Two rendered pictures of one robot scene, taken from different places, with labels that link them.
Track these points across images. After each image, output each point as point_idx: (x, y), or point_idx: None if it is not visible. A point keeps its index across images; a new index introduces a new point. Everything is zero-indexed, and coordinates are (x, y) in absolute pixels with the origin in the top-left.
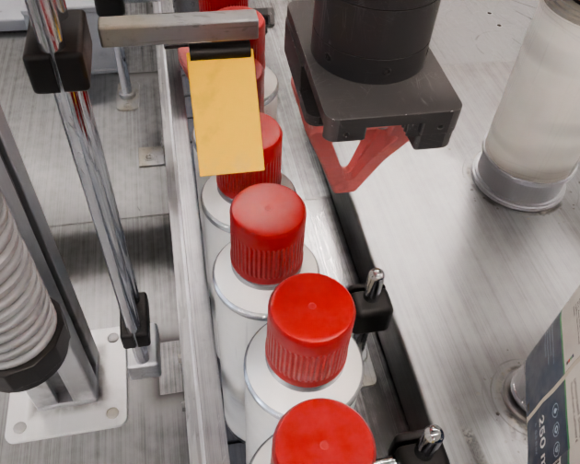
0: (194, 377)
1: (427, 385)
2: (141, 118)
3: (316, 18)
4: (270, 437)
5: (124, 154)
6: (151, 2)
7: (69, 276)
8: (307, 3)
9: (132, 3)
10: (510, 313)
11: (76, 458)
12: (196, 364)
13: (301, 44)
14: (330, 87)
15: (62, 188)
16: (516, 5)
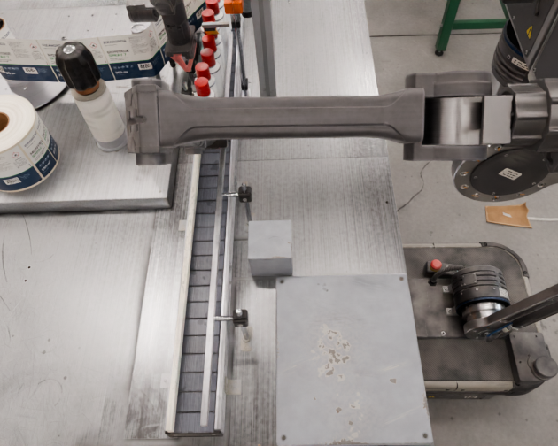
0: (235, 94)
1: (179, 87)
2: (244, 208)
3: (189, 30)
4: (218, 19)
5: (252, 188)
6: (230, 281)
7: (272, 142)
8: (186, 50)
9: (244, 307)
10: None
11: None
12: (230, 63)
13: (192, 40)
14: (191, 30)
15: (276, 174)
16: (1, 288)
